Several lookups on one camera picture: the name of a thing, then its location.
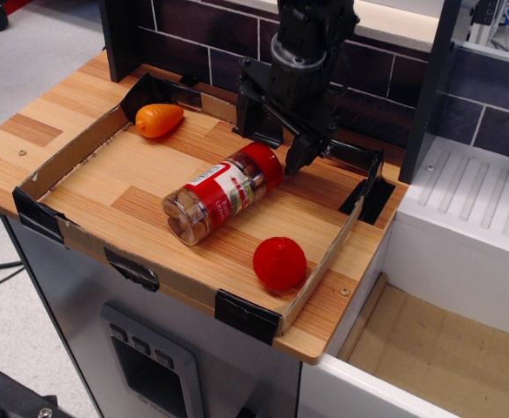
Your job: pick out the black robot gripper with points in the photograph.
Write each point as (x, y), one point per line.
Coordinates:
(287, 93)

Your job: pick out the cardboard fence with black tape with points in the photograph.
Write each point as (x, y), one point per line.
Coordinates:
(101, 194)

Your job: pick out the dark grey left post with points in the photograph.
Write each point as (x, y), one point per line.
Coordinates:
(119, 22)

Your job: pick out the orange toy carrot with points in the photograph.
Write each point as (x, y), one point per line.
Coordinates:
(155, 120)

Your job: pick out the black bracket with screw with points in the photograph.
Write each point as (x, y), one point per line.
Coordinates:
(16, 400)

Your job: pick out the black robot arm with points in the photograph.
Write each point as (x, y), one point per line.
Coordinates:
(328, 22)

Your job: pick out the red toy tomato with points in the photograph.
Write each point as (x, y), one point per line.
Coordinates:
(279, 263)

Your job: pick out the white toy sink unit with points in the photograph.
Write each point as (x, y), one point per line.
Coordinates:
(427, 334)

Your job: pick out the dark grey post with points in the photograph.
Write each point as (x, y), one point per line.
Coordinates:
(421, 137)
(119, 22)

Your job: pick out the dark grey right post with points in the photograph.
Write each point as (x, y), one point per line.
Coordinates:
(421, 137)

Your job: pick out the grey toy oven panel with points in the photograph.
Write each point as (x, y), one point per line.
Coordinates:
(162, 374)

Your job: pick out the basil bottle red lid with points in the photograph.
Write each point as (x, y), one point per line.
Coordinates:
(212, 198)

